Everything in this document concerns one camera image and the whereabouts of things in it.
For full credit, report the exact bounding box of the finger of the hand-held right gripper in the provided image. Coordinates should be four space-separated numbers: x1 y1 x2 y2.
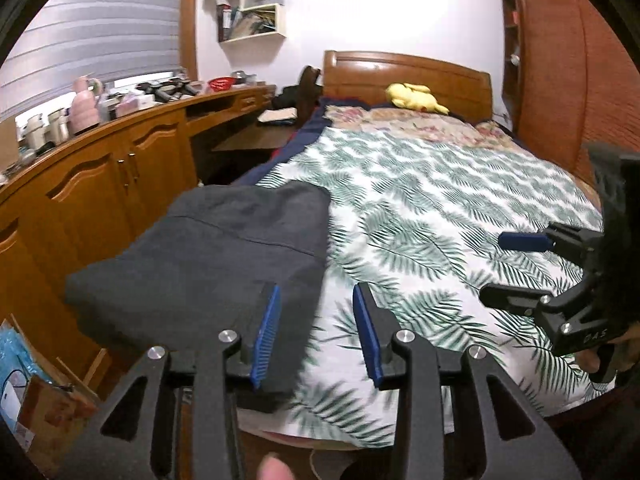
498 222 608 273
479 270 601 319

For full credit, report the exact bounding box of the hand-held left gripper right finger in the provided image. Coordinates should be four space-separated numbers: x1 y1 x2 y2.
351 282 583 480

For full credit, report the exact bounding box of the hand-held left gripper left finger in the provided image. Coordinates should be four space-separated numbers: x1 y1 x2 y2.
60 284 283 480

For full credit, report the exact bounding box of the black jacket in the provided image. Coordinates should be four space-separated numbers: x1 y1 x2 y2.
64 180 331 413

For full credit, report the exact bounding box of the person's right hand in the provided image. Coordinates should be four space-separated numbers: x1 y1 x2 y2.
574 349 603 376

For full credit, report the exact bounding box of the person's left hand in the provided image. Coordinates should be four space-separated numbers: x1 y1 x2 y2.
255 452 297 480

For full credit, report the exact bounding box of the tan patterned sheet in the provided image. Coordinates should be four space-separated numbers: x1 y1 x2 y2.
565 172 603 208

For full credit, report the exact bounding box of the leaf-print bedspread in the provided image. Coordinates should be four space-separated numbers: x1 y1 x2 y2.
235 127 616 448

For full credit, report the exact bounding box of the floral blanket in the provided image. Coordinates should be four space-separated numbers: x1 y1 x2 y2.
325 105 516 151

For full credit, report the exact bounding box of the yellow plush toy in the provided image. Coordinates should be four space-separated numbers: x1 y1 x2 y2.
385 81 449 115

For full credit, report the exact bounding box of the wooden louvered wardrobe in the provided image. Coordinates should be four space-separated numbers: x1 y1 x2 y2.
500 0 640 186

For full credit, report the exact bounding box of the cardboard box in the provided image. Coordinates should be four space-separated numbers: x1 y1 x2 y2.
15 315 108 476

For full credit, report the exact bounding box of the wooden desk cabinet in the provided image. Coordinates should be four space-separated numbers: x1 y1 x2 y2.
0 82 278 376

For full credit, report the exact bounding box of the wooden bed headboard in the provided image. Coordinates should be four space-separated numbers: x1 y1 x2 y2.
322 50 493 123

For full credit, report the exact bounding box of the blue plastic bag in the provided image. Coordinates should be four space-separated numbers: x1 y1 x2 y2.
0 322 48 428

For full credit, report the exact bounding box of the dark brown chair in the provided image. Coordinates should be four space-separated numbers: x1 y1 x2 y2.
295 66 323 126

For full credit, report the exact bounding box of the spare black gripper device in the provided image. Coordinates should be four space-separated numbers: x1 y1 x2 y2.
165 78 201 98
135 81 173 103

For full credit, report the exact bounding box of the pink tissue box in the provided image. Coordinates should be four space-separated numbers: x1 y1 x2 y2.
115 99 153 117

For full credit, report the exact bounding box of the pink thermos jug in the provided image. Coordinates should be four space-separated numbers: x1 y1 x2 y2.
70 75 103 136

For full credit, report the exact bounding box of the grey thermos bottle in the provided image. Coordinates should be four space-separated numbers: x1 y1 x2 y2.
47 109 71 146

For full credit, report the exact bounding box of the row of books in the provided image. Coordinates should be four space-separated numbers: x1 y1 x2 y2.
217 5 278 41

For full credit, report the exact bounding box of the grey window blind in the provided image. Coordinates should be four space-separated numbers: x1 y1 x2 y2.
0 0 183 121

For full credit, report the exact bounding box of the wooden window frame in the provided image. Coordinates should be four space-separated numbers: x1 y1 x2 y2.
177 0 201 83

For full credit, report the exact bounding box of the white wall shelf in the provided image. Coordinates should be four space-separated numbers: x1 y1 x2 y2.
202 0 288 45

